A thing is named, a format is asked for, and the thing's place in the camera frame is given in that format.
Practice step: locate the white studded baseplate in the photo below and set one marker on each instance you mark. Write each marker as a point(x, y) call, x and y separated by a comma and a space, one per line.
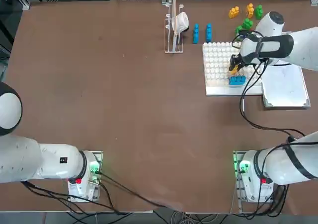
point(216, 65)

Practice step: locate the blue three-stud toy block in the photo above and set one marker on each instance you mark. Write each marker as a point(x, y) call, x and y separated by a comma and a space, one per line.
point(209, 34)
point(237, 81)
point(196, 34)

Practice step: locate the metal-framed whiteboard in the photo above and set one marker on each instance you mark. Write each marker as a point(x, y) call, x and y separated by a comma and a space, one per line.
point(285, 87)

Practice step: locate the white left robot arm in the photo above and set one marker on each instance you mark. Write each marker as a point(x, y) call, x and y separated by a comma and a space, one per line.
point(49, 162)

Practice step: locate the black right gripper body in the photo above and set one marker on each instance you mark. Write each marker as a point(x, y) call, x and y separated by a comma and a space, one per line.
point(238, 59)

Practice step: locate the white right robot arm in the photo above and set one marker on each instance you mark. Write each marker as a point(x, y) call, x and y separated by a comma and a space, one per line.
point(305, 47)

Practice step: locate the green two-stud toy block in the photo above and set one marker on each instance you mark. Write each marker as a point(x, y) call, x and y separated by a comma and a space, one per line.
point(259, 12)
point(247, 24)
point(239, 30)

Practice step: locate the yellow two-stud toy block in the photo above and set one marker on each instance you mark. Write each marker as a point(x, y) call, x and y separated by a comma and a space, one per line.
point(250, 11)
point(233, 72)
point(233, 13)

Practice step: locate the wooden rack rod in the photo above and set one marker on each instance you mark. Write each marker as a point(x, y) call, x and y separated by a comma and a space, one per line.
point(174, 10)

